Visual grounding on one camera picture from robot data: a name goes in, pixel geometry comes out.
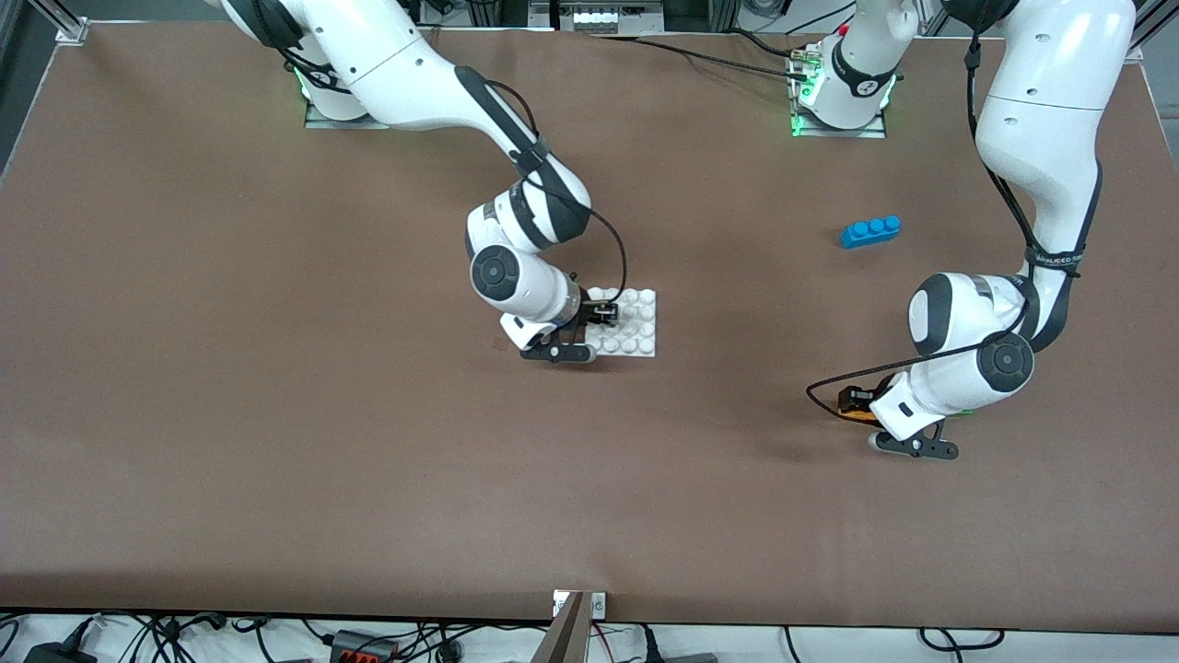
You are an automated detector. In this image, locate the yellow two-stud block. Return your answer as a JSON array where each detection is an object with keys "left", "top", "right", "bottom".
[{"left": 836, "top": 390, "right": 883, "bottom": 425}]

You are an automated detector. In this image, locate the white studded base plate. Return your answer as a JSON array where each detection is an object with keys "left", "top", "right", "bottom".
[{"left": 580, "top": 287, "right": 659, "bottom": 359}]

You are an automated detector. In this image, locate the blue three-stud block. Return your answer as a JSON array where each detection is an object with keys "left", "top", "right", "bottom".
[{"left": 840, "top": 215, "right": 903, "bottom": 250}]

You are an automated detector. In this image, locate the white power strip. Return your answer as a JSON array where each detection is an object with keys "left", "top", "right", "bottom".
[{"left": 556, "top": 4, "right": 638, "bottom": 34}]

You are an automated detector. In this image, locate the grey metal beam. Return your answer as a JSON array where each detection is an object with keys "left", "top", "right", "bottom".
[{"left": 529, "top": 593, "right": 600, "bottom": 663}]

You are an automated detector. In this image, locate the black plug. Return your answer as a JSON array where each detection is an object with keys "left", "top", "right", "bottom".
[{"left": 643, "top": 626, "right": 721, "bottom": 663}]

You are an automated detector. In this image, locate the black adapter with orange buttons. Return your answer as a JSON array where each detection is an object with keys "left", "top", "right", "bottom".
[{"left": 330, "top": 630, "right": 399, "bottom": 663}]

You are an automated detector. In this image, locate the black power adapter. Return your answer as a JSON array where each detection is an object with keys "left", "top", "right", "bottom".
[{"left": 22, "top": 641, "right": 99, "bottom": 663}]

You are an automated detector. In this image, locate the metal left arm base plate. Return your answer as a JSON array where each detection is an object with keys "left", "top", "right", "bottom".
[{"left": 789, "top": 44, "right": 891, "bottom": 140}]

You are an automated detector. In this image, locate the black cable on table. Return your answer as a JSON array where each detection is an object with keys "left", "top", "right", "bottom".
[{"left": 589, "top": 33, "right": 811, "bottom": 78}]

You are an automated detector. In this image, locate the small metal table bracket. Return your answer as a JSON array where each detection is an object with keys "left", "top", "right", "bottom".
[{"left": 552, "top": 589, "right": 608, "bottom": 619}]

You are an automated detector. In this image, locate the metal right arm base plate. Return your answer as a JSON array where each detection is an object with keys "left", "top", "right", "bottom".
[{"left": 304, "top": 87, "right": 392, "bottom": 131}]

